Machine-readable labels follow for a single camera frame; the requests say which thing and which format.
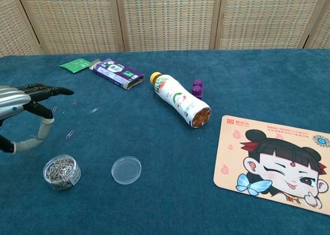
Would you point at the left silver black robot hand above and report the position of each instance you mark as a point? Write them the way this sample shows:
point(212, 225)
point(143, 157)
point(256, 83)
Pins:
point(13, 98)

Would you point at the silver paper clip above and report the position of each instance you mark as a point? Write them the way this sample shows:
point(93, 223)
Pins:
point(69, 134)
point(75, 102)
point(94, 110)
point(54, 109)

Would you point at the clear jar of paper clips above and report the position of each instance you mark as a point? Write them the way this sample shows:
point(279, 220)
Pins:
point(62, 173)

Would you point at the green foil sachet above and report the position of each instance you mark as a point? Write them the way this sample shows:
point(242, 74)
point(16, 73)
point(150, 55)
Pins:
point(74, 65)

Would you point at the woven rattan screen panel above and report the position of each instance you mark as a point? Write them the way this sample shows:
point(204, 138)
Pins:
point(323, 26)
point(15, 21)
point(72, 18)
point(268, 18)
point(167, 18)

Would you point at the purple white carton box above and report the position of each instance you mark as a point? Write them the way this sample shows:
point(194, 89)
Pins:
point(116, 72)

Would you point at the clear round plastic lid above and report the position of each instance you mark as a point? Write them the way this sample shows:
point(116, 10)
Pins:
point(126, 170)

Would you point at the yellow-capped drink bottle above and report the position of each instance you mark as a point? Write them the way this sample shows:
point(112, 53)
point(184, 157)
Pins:
point(180, 98)

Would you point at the purple twin-cap block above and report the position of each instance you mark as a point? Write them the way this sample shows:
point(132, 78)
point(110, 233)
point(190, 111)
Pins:
point(198, 90)

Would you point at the blue felt table cover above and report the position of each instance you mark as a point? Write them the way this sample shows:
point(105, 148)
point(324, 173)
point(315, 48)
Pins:
point(165, 206)

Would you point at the cartoon girl mouse pad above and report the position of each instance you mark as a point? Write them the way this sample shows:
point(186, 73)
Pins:
point(232, 152)

